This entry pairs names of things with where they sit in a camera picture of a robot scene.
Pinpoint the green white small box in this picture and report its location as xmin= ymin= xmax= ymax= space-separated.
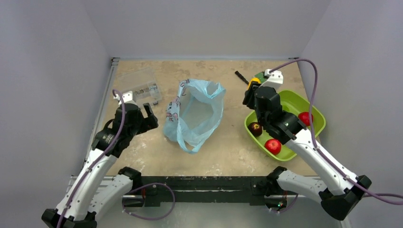
xmin=254 ymin=71 xmax=267 ymax=83

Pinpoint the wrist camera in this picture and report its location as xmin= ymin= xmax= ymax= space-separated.
xmin=113 ymin=91 xmax=137 ymax=105
xmin=260 ymin=69 xmax=284 ymax=91

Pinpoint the black T-handle tool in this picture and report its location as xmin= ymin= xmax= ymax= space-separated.
xmin=234 ymin=71 xmax=249 ymax=85

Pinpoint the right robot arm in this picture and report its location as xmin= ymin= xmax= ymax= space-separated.
xmin=243 ymin=83 xmax=372 ymax=220

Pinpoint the yellow fake fruit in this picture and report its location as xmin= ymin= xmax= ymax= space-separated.
xmin=248 ymin=77 xmax=261 ymax=90

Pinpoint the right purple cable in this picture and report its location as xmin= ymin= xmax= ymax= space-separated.
xmin=269 ymin=58 xmax=403 ymax=206

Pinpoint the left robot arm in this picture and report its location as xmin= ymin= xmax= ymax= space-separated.
xmin=41 ymin=102 xmax=158 ymax=228

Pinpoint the green plastic bowl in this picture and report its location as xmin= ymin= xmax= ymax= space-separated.
xmin=244 ymin=90 xmax=326 ymax=162

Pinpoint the red fake apple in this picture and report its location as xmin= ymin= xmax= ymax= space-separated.
xmin=264 ymin=139 xmax=282 ymax=155
xmin=298 ymin=112 xmax=314 ymax=126

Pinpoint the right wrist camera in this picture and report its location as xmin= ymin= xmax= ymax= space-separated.
xmin=260 ymin=69 xmax=284 ymax=91

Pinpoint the dark red fake fruit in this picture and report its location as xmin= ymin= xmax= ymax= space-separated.
xmin=247 ymin=122 xmax=263 ymax=137

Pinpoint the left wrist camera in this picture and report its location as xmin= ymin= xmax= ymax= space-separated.
xmin=113 ymin=91 xmax=137 ymax=105

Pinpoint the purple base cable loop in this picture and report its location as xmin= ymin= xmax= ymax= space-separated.
xmin=121 ymin=182 xmax=176 ymax=221

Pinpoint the clear plastic screw organizer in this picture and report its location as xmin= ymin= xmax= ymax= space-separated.
xmin=118 ymin=67 xmax=162 ymax=105

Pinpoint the blue plastic bag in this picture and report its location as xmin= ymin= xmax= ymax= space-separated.
xmin=163 ymin=79 xmax=226 ymax=154

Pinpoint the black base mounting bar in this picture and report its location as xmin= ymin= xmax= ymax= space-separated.
xmin=122 ymin=176 xmax=296 ymax=209

